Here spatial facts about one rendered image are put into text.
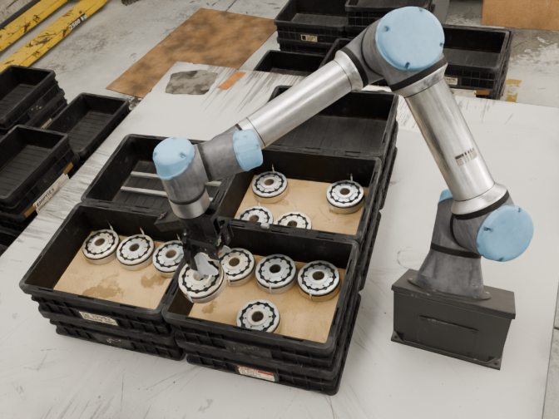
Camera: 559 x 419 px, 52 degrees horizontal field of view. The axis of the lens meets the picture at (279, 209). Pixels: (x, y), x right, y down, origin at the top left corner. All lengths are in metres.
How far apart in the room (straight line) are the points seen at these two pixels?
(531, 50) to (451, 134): 2.69
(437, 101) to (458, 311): 0.46
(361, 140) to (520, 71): 1.94
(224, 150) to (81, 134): 1.94
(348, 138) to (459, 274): 0.66
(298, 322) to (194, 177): 0.49
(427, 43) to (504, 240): 0.41
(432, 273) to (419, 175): 0.58
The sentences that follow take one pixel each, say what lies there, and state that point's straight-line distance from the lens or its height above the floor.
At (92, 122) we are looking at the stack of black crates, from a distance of 3.00.
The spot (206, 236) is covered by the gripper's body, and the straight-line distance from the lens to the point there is 1.17.
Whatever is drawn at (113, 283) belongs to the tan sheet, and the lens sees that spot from 1.58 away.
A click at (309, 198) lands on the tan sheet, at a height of 0.83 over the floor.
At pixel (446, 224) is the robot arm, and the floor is 1.01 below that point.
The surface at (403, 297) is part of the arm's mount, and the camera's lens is 1.32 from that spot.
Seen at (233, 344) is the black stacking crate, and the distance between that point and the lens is 1.34.
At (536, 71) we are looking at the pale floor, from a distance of 3.63.
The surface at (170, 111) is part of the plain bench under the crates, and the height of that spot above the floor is 0.70.
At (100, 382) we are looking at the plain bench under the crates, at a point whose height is 0.70.
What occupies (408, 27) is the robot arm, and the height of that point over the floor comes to 1.44.
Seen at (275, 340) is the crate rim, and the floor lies 0.93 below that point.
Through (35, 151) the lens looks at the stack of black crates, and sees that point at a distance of 2.76.
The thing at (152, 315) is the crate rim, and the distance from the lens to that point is 1.35.
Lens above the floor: 1.98
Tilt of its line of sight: 46 degrees down
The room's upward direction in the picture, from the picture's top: 11 degrees counter-clockwise
